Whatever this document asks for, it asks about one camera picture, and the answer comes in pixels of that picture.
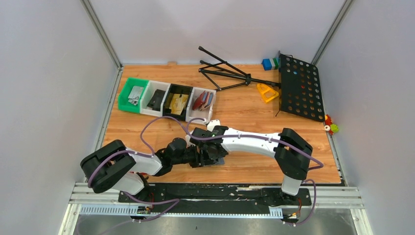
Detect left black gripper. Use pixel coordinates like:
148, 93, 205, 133
172, 144, 218, 168

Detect blue card holder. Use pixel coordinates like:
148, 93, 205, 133
199, 92, 214, 111
215, 158, 225, 165

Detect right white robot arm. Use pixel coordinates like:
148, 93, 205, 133
190, 125, 313, 205

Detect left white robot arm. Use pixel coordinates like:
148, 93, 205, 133
80, 138, 223, 202

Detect white bin with card holders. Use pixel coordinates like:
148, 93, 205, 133
185, 87, 216, 125

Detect red card holder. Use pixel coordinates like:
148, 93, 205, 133
192, 91, 207, 110

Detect gold cards stack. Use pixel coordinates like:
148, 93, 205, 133
169, 94, 188, 115

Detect black cards stack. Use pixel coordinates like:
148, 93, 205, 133
147, 89, 165, 111

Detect white bin with black cards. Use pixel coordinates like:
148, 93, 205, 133
139, 80, 170, 117

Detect silver cards stack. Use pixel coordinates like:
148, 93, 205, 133
128, 86, 144, 106

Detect black plastic bin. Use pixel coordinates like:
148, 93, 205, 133
162, 84, 193, 121

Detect yellow triangle toy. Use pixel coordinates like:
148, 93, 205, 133
256, 84, 279, 103

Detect black folded tripod stand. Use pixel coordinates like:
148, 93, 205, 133
198, 46, 281, 91

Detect green plastic bin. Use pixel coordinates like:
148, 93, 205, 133
118, 77, 149, 114

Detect blue green toy blocks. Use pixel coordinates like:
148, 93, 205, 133
261, 58, 280, 71

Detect black perforated music desk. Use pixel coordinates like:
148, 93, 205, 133
278, 53, 325, 122

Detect colourful toy pile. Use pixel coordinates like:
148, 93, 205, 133
324, 115, 339, 136

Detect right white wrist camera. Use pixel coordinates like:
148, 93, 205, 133
207, 119, 221, 132

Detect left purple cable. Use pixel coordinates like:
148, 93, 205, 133
87, 116, 195, 189

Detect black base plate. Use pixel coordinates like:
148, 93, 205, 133
137, 183, 312, 214

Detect white slotted cable duct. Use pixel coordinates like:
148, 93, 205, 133
79, 204, 283, 218

